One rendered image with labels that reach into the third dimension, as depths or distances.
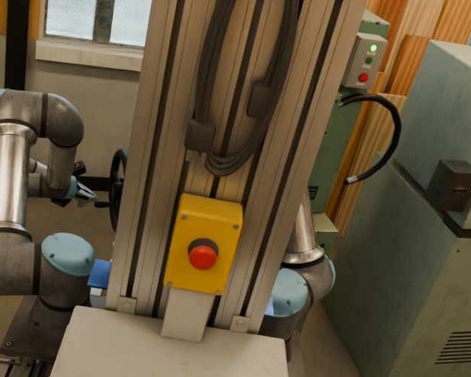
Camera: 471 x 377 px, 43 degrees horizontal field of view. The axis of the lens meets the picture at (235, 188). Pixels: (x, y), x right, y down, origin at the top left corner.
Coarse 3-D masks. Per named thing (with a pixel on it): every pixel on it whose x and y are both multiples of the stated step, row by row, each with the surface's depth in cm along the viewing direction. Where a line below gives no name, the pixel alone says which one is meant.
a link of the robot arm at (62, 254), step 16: (48, 240) 132; (64, 240) 134; (80, 240) 136; (48, 256) 129; (64, 256) 130; (80, 256) 132; (48, 272) 129; (64, 272) 130; (80, 272) 131; (32, 288) 130; (48, 288) 131; (64, 288) 132; (80, 288) 134; (64, 304) 134
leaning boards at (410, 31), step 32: (384, 0) 319; (416, 0) 321; (448, 0) 326; (416, 32) 334; (448, 32) 335; (384, 64) 338; (416, 64) 333; (384, 96) 325; (384, 128) 335; (352, 160) 349; (352, 192) 351
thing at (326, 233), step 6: (318, 216) 219; (324, 216) 220; (318, 222) 215; (324, 222) 216; (330, 222) 217; (318, 228) 212; (324, 228) 213; (330, 228) 213; (318, 234) 211; (324, 234) 212; (330, 234) 213; (336, 234) 213; (318, 240) 212; (324, 240) 213; (330, 240) 214; (324, 246) 215; (330, 246) 216
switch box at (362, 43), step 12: (360, 36) 180; (372, 36) 183; (360, 48) 180; (384, 48) 183; (348, 60) 185; (360, 60) 182; (372, 60) 184; (348, 72) 184; (360, 72) 185; (372, 72) 186; (348, 84) 186; (372, 84) 189
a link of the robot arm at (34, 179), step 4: (28, 176) 184; (32, 176) 184; (36, 176) 185; (28, 180) 183; (32, 180) 183; (36, 180) 184; (28, 184) 183; (32, 184) 183; (36, 184) 183; (28, 188) 183; (32, 188) 183; (36, 188) 184; (28, 192) 183; (32, 192) 184; (36, 192) 184; (28, 196) 185; (32, 196) 185; (36, 196) 185
